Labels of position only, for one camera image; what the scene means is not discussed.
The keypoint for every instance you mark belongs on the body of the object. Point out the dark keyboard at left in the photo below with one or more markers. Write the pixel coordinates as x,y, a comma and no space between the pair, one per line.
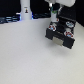
9,19

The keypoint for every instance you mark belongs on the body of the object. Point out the kcup in drawer back right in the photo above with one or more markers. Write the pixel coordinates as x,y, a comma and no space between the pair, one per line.
70,24

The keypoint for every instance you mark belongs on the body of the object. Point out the kcup in drawer front left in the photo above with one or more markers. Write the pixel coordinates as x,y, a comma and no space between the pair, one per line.
52,27

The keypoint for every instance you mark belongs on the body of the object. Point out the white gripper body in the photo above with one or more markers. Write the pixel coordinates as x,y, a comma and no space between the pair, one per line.
67,3

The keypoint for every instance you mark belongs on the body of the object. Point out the kcup in drawer red lid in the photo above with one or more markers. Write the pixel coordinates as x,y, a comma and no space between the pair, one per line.
69,34

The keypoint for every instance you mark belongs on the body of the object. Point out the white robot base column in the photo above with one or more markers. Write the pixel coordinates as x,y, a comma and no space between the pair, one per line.
26,13

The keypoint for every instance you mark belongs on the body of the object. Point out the black kcup holder drawer unit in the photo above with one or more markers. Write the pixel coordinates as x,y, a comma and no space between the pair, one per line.
66,14

